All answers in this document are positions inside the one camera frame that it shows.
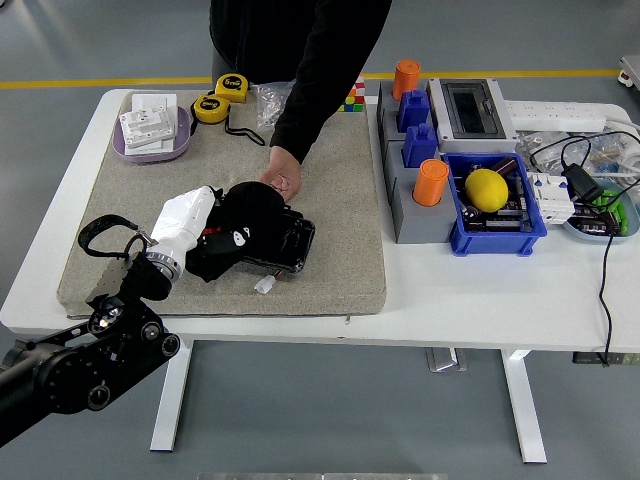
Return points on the person's left hand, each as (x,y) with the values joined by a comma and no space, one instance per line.
(286,172)

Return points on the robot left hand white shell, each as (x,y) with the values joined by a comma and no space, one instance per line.
(182,220)

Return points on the black rag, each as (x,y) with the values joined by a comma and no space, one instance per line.
(255,205)

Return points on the black glossy panel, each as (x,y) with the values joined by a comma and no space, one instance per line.
(295,240)

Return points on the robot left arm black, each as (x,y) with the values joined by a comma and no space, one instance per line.
(75,370)

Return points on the black table control panel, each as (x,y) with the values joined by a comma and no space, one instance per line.
(626,358)

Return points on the clear plastic bag of screws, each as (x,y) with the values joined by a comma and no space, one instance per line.
(266,108)

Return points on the purple tray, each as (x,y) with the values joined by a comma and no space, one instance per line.
(183,132)

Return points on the yellow tape measure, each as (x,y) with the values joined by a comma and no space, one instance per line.
(211,108)
(232,88)

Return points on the colourful puzzle cube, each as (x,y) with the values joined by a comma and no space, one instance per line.
(354,98)

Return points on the grey-brown mat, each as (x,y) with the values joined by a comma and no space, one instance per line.
(351,261)

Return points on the grey block holder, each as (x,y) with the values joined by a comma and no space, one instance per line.
(421,226)
(389,123)

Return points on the blue block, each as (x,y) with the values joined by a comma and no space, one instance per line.
(414,111)
(420,148)

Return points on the person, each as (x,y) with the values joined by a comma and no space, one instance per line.
(251,36)

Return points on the orange cylinder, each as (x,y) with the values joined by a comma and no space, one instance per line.
(430,183)
(406,78)

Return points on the grey distribution box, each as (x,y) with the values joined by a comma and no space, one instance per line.
(441,136)

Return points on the white table leg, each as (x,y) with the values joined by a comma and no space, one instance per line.
(524,401)
(171,401)

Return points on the yellow lemon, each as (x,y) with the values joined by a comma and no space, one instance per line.
(486,190)

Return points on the brown cylindrical capacitor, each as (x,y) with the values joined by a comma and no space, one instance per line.
(504,166)

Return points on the blue plastic bin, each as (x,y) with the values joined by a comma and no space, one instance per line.
(491,246)

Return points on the black circuit boards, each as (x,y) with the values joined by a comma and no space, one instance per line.
(501,223)

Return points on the silver floor plate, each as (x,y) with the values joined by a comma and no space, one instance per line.
(446,361)

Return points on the clear plastic bags of parts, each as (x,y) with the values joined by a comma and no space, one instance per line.
(546,143)

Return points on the white circuit breaker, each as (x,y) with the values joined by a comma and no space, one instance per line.
(551,198)

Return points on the white power strip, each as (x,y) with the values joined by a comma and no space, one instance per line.
(551,117)

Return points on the black power adapter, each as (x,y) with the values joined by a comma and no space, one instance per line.
(584,183)

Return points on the dark electronic components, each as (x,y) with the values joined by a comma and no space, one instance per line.
(594,223)

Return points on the light blue dish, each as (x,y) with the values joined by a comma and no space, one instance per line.
(601,238)

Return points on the green terminal blocks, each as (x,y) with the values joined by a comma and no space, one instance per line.
(609,198)

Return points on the white trolley with wheel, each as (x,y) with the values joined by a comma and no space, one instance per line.
(632,68)

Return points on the white switch plate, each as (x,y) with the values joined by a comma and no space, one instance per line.
(147,128)
(162,147)
(152,102)

